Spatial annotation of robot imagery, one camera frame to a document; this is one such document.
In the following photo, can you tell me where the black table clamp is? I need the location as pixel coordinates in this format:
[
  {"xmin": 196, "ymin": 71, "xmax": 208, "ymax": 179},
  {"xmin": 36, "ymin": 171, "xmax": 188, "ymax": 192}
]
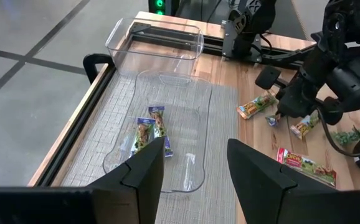
[{"xmin": 82, "ymin": 53, "xmax": 116, "ymax": 85}]

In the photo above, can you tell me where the small green plant sprig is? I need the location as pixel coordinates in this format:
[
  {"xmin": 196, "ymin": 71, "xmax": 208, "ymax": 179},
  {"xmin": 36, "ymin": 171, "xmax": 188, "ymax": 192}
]
[{"xmin": 330, "ymin": 130, "xmax": 360, "ymax": 147}]

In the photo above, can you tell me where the clear plastic bin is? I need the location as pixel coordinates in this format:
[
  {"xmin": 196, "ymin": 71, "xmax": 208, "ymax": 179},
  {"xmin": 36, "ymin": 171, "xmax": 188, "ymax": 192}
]
[
  {"xmin": 102, "ymin": 70, "xmax": 214, "ymax": 194},
  {"xmin": 105, "ymin": 17, "xmax": 205, "ymax": 78}
]

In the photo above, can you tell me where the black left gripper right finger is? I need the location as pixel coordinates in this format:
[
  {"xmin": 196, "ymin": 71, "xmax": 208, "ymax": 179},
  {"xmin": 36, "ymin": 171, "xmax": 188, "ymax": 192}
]
[{"xmin": 226, "ymin": 138, "xmax": 339, "ymax": 224}]

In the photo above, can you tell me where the black box with green lights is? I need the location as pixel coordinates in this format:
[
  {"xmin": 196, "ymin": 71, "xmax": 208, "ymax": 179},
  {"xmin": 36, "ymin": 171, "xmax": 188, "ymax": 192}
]
[{"xmin": 148, "ymin": 0, "xmax": 181, "ymax": 16}]

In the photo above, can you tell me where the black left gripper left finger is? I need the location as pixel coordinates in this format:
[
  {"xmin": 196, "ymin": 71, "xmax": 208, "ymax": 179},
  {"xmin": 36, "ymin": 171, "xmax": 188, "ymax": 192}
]
[{"xmin": 87, "ymin": 136, "xmax": 166, "ymax": 224}]

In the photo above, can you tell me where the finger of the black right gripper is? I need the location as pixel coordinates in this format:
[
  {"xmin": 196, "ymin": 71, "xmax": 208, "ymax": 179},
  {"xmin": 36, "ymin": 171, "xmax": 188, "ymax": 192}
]
[
  {"xmin": 287, "ymin": 93, "xmax": 318, "ymax": 118},
  {"xmin": 275, "ymin": 88, "xmax": 298, "ymax": 118}
]

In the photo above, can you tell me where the black mounting rail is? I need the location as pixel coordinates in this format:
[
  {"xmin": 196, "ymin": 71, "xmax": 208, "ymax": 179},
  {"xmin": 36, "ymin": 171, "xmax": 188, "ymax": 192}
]
[{"xmin": 129, "ymin": 21, "xmax": 316, "ymax": 68}]

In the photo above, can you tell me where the purple-blue granola bar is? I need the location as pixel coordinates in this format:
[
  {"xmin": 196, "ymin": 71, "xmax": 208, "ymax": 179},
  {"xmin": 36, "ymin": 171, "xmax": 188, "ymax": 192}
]
[
  {"xmin": 148, "ymin": 105, "xmax": 174, "ymax": 158},
  {"xmin": 265, "ymin": 113, "xmax": 283, "ymax": 128},
  {"xmin": 129, "ymin": 117, "xmax": 156, "ymax": 157}
]

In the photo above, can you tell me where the grey woven mat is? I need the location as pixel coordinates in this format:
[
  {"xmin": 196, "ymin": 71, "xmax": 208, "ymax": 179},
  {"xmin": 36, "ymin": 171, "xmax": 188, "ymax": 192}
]
[{"xmin": 50, "ymin": 70, "xmax": 240, "ymax": 224}]

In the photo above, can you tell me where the orange granola bar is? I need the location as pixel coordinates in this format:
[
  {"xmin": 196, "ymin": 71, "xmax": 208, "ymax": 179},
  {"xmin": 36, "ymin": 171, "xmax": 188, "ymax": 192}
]
[
  {"xmin": 290, "ymin": 111, "xmax": 321, "ymax": 141},
  {"xmin": 236, "ymin": 92, "xmax": 278, "ymax": 120}
]

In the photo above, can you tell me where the clear plastic bin centre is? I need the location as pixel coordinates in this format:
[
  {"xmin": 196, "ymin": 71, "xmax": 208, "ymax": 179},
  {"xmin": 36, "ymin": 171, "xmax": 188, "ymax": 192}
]
[{"xmin": 102, "ymin": 70, "xmax": 214, "ymax": 194}]

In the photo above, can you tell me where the red chocolate chip granola bar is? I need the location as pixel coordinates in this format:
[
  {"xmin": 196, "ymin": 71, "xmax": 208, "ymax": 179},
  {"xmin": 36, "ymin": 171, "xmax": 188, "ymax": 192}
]
[{"xmin": 275, "ymin": 147, "xmax": 338, "ymax": 188}]

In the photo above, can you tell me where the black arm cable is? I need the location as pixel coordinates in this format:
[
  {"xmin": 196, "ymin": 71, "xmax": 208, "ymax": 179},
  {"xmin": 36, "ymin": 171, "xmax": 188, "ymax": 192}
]
[{"xmin": 316, "ymin": 105, "xmax": 360, "ymax": 157}]

